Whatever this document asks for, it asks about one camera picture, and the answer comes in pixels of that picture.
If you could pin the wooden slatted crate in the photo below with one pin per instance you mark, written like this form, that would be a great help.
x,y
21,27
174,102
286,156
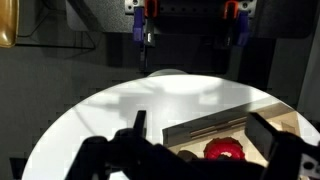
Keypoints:
x,y
196,134

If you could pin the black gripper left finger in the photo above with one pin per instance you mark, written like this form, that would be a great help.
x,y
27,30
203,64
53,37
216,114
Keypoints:
x,y
140,123

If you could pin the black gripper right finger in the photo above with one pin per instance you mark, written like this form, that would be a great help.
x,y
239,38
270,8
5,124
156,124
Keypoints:
x,y
265,142

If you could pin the yellow-brown cushion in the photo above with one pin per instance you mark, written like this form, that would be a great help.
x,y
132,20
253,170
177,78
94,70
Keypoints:
x,y
9,22

